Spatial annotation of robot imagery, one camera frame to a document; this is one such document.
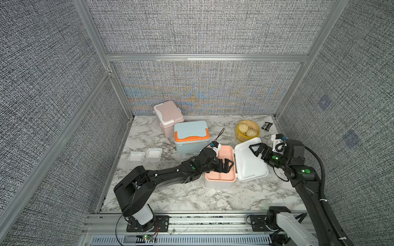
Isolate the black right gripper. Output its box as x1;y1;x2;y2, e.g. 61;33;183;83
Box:
249;144;291;172

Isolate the pink tray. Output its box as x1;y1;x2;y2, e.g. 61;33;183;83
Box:
205;146;237;185

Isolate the blue orange first aid box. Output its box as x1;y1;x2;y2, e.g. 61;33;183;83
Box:
174;121;210;154

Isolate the white gauze packet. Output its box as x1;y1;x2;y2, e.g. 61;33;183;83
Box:
128;151;146;163
146;148;162;162

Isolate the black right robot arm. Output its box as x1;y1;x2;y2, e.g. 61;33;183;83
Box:
250;139;353;246

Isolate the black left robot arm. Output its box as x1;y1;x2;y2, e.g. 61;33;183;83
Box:
113;148;235;232

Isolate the pink first aid box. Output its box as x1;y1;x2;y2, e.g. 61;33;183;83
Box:
153;100;184;138

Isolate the beige bun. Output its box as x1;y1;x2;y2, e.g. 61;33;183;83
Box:
245;129;258;137
238;123;249;135

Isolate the small black wrapper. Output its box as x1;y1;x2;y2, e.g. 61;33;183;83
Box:
261;122;274;132

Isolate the yellow bamboo steamer basket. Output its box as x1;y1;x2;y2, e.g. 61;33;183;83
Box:
235;120;261;142

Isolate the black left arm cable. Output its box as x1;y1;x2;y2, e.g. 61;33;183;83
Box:
212;128;226;144

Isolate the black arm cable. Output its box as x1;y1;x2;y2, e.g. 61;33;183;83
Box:
303;146;327;204
212;128;226;144

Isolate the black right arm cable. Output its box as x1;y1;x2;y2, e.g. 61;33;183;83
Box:
303;146;327;204

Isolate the aluminium front rail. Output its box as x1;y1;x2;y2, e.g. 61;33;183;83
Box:
78;212;327;246

